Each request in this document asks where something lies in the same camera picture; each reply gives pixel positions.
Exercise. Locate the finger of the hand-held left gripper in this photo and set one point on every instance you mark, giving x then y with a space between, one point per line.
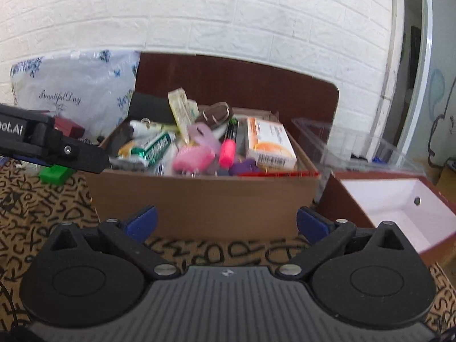
85 156

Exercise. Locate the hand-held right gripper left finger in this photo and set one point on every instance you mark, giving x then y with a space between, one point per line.
142 221

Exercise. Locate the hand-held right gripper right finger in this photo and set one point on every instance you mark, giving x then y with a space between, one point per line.
311 222

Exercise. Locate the cardboard box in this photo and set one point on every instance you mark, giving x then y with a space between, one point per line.
199 203

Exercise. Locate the white orange medicine box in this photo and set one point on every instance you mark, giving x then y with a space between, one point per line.
270 142

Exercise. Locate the pink highlighter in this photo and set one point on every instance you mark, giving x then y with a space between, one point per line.
227 153

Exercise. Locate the brown banded glasses case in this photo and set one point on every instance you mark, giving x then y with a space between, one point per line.
213 114

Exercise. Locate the small red box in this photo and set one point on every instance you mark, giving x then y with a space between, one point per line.
71 125

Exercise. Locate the bright green box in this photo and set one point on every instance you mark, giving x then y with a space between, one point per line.
53 177

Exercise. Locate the white tube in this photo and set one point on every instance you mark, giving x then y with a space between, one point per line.
146 128

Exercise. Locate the white butterfly plastic bag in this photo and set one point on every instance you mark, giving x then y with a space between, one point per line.
78 89

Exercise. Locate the green toothpaste tube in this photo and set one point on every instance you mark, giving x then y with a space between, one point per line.
153 149

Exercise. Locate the pink pouch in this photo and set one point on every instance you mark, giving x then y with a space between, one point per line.
192 159

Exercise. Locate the black box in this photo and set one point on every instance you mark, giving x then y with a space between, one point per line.
149 108

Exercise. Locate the brown shoebox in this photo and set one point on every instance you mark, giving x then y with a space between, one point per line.
392 199

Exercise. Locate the purple object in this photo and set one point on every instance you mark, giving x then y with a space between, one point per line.
244 167

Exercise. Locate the letter printed blanket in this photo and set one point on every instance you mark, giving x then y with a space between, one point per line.
228 251

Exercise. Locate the clear plastic box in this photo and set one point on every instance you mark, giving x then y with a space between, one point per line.
356 142

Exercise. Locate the pale yellow packet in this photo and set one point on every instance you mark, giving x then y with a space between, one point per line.
181 114

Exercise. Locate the black pen green print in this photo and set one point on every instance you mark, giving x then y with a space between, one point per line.
231 130

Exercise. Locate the small cardboard carton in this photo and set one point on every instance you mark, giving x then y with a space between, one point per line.
447 178

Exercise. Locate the dark brown wooden board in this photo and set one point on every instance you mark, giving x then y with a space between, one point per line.
231 82

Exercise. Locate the white door frame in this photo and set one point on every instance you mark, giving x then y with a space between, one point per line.
416 60

